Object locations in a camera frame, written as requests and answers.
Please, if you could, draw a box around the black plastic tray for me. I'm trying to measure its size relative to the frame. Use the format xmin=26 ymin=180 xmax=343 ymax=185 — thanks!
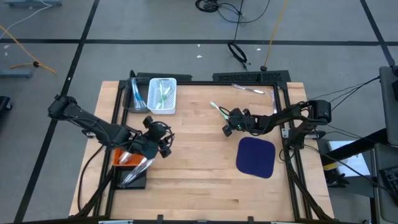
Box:
xmin=112 ymin=166 xmax=147 ymax=190

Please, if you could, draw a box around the black floor object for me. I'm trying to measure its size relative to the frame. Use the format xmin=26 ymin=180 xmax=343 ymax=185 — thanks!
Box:
xmin=0 ymin=95 xmax=13 ymax=113

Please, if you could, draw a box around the blue toothbrush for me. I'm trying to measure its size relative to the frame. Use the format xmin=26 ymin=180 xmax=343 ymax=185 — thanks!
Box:
xmin=135 ymin=79 xmax=147 ymax=109
xmin=130 ymin=77 xmax=144 ymax=110

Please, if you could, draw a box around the grey desk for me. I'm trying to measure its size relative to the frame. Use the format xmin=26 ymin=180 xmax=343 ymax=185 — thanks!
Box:
xmin=378 ymin=65 xmax=398 ymax=147
xmin=371 ymin=142 xmax=398 ymax=224

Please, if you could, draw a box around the black cable bundle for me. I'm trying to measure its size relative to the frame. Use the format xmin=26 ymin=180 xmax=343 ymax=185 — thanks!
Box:
xmin=195 ymin=0 xmax=271 ymax=25

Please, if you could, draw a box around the orange perforated plastic basket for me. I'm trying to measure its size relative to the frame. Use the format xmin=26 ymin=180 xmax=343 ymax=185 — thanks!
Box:
xmin=112 ymin=147 xmax=147 ymax=167

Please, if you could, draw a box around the black desk bar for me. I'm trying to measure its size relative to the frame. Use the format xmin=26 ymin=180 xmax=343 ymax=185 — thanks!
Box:
xmin=320 ymin=127 xmax=389 ymax=166

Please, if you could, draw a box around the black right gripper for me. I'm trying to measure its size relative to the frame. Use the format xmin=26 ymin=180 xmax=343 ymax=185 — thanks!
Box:
xmin=222 ymin=107 xmax=261 ymax=138

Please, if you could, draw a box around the white perforated plastic basket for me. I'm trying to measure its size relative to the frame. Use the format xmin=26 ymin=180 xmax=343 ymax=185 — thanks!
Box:
xmin=147 ymin=77 xmax=178 ymax=115

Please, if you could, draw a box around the dark blue square mat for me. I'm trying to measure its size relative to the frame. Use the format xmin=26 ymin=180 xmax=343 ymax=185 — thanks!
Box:
xmin=235 ymin=136 xmax=277 ymax=179

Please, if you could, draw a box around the white floor cable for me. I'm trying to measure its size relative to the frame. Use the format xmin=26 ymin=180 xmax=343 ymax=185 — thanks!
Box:
xmin=0 ymin=0 xmax=53 ymax=41

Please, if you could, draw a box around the black keyboard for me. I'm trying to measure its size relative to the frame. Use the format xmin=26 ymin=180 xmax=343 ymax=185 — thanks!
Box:
xmin=379 ymin=166 xmax=398 ymax=194

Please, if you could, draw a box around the black perforated panel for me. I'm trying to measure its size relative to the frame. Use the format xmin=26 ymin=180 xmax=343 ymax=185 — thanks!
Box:
xmin=136 ymin=72 xmax=193 ymax=82
xmin=213 ymin=70 xmax=292 ymax=84

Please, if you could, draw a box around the black hanging cable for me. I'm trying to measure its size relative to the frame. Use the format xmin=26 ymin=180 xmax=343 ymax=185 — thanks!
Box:
xmin=227 ymin=0 xmax=250 ymax=71

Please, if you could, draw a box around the yellow floor cable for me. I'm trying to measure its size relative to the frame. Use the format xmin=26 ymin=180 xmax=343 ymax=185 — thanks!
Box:
xmin=0 ymin=24 xmax=58 ymax=75

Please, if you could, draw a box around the white paper sheet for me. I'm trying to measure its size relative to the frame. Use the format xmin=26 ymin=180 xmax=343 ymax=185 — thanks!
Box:
xmin=326 ymin=139 xmax=373 ymax=178

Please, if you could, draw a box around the yellow hanging cable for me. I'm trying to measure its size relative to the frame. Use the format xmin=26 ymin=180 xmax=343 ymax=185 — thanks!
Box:
xmin=260 ymin=0 xmax=290 ymax=72

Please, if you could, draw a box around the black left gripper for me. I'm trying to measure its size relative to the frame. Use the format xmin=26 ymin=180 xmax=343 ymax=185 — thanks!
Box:
xmin=133 ymin=115 xmax=174 ymax=159

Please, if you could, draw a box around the grey translucent plastic bin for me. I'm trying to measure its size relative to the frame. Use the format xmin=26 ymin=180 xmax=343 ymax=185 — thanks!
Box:
xmin=123 ymin=77 xmax=150 ymax=114

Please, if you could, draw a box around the orange toothbrush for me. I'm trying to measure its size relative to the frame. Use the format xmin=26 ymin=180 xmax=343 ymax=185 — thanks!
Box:
xmin=118 ymin=151 xmax=134 ymax=166

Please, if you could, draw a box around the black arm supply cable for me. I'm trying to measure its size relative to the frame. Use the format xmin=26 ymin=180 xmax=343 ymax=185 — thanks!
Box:
xmin=76 ymin=143 xmax=106 ymax=213

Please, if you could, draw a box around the grey metal floor bar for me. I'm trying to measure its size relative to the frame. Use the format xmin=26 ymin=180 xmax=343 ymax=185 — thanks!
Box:
xmin=4 ymin=0 xmax=63 ymax=9
xmin=0 ymin=68 xmax=32 ymax=79

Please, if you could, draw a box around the green toothbrush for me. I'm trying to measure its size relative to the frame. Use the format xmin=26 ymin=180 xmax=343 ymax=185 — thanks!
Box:
xmin=157 ymin=80 xmax=165 ymax=108
xmin=155 ymin=86 xmax=172 ymax=110
xmin=210 ymin=101 xmax=230 ymax=121

